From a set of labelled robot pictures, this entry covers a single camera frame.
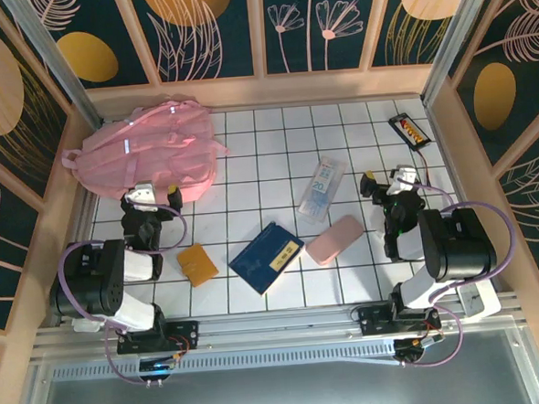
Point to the clear ruler set package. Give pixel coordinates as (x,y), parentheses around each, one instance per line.
(321,189)

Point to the pink backpack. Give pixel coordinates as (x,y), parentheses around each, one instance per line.
(147,145)

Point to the pink pencil case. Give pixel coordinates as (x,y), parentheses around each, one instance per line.
(333,241)

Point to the dark blue notebook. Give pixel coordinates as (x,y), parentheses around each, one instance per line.
(266,257)

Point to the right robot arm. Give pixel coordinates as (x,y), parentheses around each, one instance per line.
(460,245)

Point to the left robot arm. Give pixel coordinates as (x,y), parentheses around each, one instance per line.
(91,286)

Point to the mustard yellow wallet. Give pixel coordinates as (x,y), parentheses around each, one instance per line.
(196,265)

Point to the black device with red print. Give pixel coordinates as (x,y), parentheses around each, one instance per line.
(412,134)

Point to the clear plastic stand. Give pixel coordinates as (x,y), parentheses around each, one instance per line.
(87,326)

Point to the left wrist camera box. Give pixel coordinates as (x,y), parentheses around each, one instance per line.
(141,191)

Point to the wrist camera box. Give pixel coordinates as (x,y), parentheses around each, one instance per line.
(404,175)
(141,191)

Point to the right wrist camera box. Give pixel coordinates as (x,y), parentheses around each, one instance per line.
(404,175)

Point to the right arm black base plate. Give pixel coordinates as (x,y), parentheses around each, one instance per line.
(370,321)

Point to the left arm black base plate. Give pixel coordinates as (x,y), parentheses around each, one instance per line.
(186,333)

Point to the aluminium mounting rail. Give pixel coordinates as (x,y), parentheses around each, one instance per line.
(277,323)

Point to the aluminium frame post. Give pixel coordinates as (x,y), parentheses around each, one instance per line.
(458,39)
(57,64)

